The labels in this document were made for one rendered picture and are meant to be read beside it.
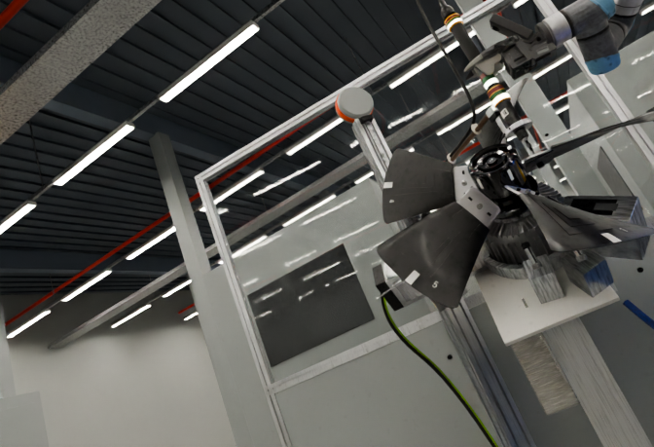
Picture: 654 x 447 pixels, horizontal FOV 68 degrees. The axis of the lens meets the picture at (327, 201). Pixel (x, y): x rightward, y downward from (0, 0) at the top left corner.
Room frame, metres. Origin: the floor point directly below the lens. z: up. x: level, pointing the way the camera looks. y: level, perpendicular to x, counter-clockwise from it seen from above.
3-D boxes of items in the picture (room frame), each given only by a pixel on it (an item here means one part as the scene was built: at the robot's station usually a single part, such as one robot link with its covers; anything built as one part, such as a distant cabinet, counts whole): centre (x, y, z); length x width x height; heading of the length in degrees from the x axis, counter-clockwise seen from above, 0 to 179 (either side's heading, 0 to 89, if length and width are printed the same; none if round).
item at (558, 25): (1.09, -0.69, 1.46); 0.08 x 0.05 x 0.08; 164
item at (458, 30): (1.13, -0.50, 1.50); 0.03 x 0.03 x 0.21
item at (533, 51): (1.11, -0.61, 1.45); 0.12 x 0.08 x 0.09; 74
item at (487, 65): (1.11, -0.50, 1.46); 0.09 x 0.03 x 0.06; 85
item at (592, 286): (1.14, -0.47, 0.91); 0.12 x 0.08 x 0.12; 164
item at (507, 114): (1.13, -0.50, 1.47); 0.04 x 0.04 x 0.46
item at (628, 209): (1.15, -0.56, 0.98); 0.20 x 0.16 x 0.20; 164
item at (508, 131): (1.14, -0.50, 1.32); 0.09 x 0.07 x 0.10; 19
